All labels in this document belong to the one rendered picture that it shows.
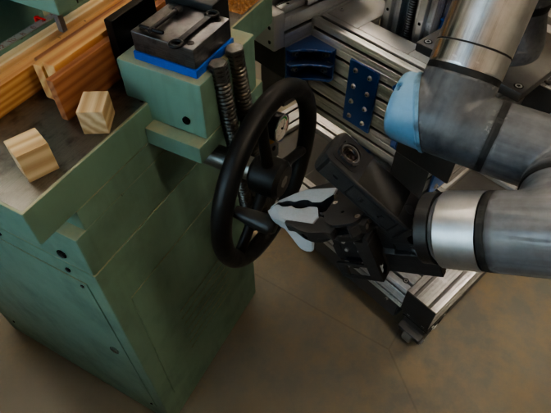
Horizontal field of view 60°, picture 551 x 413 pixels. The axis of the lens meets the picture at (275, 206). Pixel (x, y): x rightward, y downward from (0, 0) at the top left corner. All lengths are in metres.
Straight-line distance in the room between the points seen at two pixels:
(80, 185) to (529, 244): 0.51
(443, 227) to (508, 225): 0.05
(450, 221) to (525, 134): 0.11
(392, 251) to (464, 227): 0.10
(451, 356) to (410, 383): 0.15
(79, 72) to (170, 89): 0.12
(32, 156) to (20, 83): 0.17
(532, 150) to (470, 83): 0.08
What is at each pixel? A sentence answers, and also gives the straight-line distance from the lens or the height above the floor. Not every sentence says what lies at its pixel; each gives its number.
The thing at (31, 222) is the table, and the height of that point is 0.88.
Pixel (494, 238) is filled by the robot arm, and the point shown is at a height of 1.00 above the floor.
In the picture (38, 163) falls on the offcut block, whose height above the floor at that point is 0.92.
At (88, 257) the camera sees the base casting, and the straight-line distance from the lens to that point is 0.73.
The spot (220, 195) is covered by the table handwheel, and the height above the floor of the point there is 0.89.
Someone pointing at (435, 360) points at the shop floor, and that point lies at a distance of 1.50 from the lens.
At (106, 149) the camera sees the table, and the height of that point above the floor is 0.89.
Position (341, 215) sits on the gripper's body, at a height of 0.93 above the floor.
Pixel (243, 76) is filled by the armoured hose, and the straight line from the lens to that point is 0.69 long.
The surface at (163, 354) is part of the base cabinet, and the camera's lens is 1.10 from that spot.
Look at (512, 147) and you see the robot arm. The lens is 0.50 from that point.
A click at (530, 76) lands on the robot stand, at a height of 0.82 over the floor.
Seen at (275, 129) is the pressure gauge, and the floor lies 0.68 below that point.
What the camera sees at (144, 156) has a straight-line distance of 0.74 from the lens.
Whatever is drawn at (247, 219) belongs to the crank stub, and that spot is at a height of 0.86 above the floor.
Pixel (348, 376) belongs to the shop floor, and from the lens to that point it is 1.43.
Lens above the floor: 1.32
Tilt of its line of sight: 50 degrees down
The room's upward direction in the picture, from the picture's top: straight up
